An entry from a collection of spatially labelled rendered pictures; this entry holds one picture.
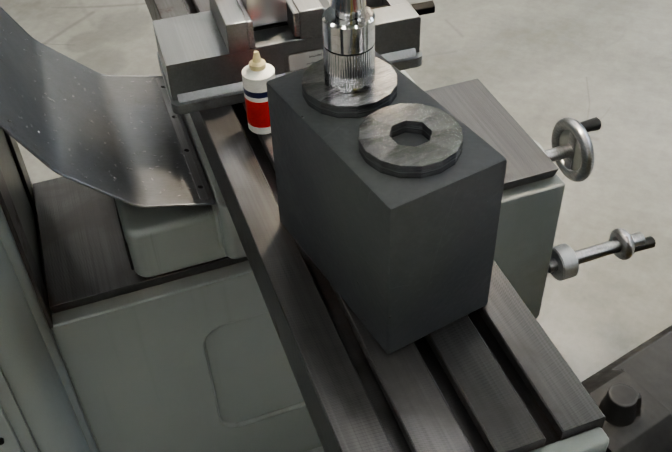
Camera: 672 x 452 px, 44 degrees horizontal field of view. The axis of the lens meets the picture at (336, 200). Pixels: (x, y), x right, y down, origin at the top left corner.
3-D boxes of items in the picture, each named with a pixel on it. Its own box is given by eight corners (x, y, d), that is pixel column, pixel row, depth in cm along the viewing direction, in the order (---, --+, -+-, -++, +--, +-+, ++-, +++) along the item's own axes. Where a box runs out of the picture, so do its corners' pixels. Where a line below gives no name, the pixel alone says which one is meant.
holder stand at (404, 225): (370, 183, 97) (370, 32, 84) (489, 305, 83) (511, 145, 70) (278, 221, 93) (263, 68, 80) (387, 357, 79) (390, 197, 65)
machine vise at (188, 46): (387, 15, 127) (388, -54, 119) (424, 65, 116) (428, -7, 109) (157, 58, 119) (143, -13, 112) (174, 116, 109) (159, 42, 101)
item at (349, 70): (314, 79, 78) (311, 24, 74) (349, 59, 80) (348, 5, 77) (350, 99, 75) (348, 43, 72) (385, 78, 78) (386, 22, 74)
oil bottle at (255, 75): (274, 113, 108) (267, 39, 101) (283, 131, 106) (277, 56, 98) (244, 120, 107) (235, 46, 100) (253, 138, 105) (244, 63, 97)
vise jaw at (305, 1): (312, -11, 119) (310, -37, 116) (338, 32, 110) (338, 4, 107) (271, -3, 117) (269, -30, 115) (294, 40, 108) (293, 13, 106)
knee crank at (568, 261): (641, 235, 153) (648, 211, 149) (661, 257, 149) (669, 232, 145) (535, 267, 148) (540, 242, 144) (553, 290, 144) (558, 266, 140)
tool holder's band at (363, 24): (311, 24, 74) (310, 14, 74) (348, 5, 77) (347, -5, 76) (348, 43, 72) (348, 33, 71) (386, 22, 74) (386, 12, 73)
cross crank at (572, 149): (570, 150, 158) (581, 99, 150) (606, 188, 150) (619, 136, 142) (495, 171, 154) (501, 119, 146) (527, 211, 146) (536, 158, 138)
